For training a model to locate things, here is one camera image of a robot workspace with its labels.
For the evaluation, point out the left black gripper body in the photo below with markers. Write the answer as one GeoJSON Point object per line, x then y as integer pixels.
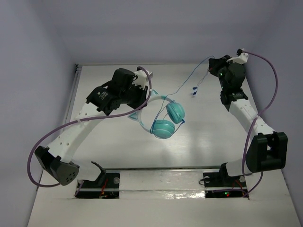
{"type": "Point", "coordinates": [138, 97]}

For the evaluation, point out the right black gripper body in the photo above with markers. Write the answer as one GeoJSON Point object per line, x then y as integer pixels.
{"type": "Point", "coordinates": [220, 69]}

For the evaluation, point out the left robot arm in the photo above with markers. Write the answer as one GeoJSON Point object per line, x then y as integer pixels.
{"type": "Point", "coordinates": [55, 150]}

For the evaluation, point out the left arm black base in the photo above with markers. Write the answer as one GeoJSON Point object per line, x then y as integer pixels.
{"type": "Point", "coordinates": [105, 186]}

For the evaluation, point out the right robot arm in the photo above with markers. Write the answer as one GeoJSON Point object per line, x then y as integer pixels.
{"type": "Point", "coordinates": [265, 149]}

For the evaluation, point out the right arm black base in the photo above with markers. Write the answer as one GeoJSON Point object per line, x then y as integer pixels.
{"type": "Point", "coordinates": [221, 185]}

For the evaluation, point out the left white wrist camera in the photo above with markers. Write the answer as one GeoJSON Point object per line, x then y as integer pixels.
{"type": "Point", "coordinates": [140, 79]}

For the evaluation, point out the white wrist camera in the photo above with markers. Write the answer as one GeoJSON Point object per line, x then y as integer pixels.
{"type": "Point", "coordinates": [140, 79]}
{"type": "Point", "coordinates": [242, 57]}

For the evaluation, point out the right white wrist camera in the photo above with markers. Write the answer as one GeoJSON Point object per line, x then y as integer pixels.
{"type": "Point", "coordinates": [242, 57]}

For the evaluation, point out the left side aluminium rail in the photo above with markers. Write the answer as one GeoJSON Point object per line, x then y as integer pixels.
{"type": "Point", "coordinates": [70, 104]}

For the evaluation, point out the aluminium rail with foil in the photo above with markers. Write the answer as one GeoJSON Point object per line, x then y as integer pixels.
{"type": "Point", "coordinates": [162, 183]}

